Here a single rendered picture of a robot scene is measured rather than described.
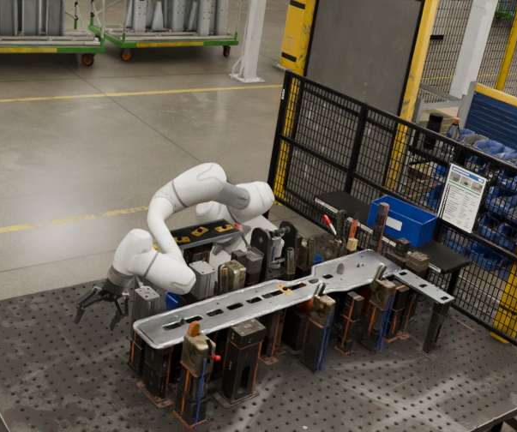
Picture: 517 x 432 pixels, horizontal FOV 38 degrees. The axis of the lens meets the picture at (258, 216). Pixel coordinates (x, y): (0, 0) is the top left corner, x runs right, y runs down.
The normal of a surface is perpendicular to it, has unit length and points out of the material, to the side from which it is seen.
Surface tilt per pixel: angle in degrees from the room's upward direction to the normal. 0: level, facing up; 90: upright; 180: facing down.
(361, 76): 92
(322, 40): 90
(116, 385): 0
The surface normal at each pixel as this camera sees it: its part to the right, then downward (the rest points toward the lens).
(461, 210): -0.76, 0.18
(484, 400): 0.14, -0.90
